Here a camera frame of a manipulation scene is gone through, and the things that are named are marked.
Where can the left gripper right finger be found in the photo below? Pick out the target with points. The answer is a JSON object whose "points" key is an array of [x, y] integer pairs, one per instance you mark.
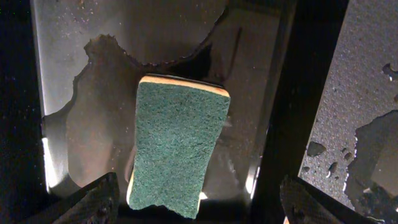
{"points": [[304, 203]]}

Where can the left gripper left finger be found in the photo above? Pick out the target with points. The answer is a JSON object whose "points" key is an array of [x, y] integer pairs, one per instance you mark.
{"points": [[97, 202]]}

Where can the green yellow sponge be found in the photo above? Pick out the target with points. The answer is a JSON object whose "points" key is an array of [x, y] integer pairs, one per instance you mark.
{"points": [[178, 122]]}

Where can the black round tray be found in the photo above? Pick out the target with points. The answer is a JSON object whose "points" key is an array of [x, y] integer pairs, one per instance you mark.
{"points": [[356, 121]]}

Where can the black rectangular tray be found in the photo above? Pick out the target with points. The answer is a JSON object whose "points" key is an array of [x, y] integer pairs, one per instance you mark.
{"points": [[68, 73]]}

